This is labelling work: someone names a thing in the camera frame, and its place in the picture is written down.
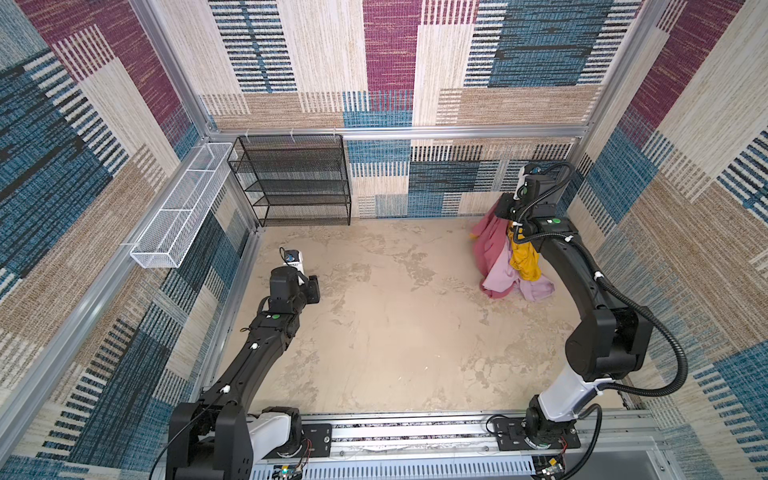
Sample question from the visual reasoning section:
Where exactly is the magenta cloth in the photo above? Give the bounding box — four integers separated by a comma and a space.
471, 204, 510, 284

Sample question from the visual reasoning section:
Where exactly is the yellow cloth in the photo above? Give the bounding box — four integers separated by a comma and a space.
507, 222, 542, 282

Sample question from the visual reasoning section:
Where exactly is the light pink cloth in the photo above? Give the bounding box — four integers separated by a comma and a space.
480, 247, 556, 302

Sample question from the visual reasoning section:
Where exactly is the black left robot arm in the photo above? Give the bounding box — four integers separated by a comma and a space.
165, 265, 320, 479

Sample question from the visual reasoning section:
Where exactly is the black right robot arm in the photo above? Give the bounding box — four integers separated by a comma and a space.
496, 174, 652, 449

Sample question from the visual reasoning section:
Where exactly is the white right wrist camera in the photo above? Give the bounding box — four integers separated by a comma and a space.
517, 163, 550, 187

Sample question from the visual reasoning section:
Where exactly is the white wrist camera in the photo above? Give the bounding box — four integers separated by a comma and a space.
517, 163, 550, 187
279, 247, 306, 285

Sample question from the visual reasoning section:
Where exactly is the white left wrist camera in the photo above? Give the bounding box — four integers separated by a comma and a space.
279, 247, 306, 285

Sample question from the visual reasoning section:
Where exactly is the black wire shelf rack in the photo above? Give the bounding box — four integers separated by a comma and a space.
229, 134, 352, 228

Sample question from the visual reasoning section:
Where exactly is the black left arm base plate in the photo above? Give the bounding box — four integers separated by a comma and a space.
265, 423, 333, 460

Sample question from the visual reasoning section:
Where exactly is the white mesh wall basket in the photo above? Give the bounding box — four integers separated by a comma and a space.
130, 142, 233, 269

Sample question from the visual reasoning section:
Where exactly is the white slotted cable duct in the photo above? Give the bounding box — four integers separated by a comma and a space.
252, 456, 536, 479

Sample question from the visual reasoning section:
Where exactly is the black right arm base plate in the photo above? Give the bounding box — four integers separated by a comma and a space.
485, 415, 582, 452

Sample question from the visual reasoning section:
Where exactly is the aluminium front rail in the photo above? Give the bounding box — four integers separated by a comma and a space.
254, 410, 672, 479

